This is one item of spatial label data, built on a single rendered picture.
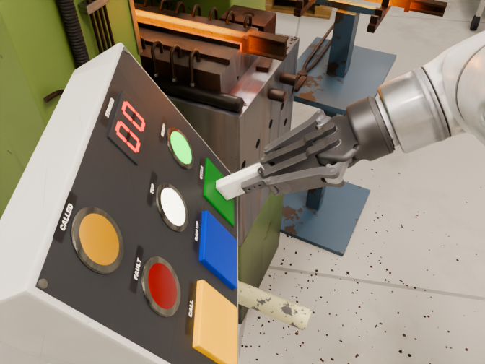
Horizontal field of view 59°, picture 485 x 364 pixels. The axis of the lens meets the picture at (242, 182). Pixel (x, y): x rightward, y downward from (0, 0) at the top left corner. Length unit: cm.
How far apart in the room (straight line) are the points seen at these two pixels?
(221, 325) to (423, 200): 171
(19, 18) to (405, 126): 51
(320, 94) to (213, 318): 102
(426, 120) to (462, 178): 180
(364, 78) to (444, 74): 100
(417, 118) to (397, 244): 142
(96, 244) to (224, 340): 19
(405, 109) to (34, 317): 41
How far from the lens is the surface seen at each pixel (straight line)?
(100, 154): 42
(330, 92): 141
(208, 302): 48
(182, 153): 55
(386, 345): 166
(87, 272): 36
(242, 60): 100
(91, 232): 37
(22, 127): 80
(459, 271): 193
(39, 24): 70
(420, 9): 138
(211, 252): 52
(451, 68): 51
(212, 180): 60
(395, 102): 52
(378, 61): 161
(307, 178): 53
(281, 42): 94
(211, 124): 94
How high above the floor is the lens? 145
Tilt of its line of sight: 45 degrees down
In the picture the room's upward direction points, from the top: straight up
